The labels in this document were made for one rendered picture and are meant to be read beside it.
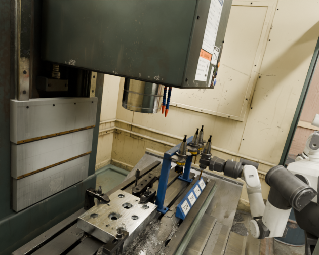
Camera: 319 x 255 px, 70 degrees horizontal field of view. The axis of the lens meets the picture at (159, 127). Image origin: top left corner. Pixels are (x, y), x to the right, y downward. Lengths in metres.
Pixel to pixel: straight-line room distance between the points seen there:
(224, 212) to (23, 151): 1.32
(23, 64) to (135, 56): 0.47
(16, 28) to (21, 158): 0.53
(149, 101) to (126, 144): 1.43
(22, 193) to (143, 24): 0.91
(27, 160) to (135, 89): 0.60
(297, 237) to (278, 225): 2.03
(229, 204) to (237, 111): 0.69
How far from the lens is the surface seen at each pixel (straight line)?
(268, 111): 1.82
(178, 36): 0.74
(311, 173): 1.07
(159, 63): 0.76
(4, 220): 1.29
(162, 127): 2.03
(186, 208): 1.31
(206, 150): 1.26
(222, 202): 1.83
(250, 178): 1.21
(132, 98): 0.86
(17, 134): 1.10
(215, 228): 1.62
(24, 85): 1.08
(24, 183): 1.23
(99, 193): 1.16
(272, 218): 1.08
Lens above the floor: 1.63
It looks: 14 degrees down
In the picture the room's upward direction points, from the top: 9 degrees clockwise
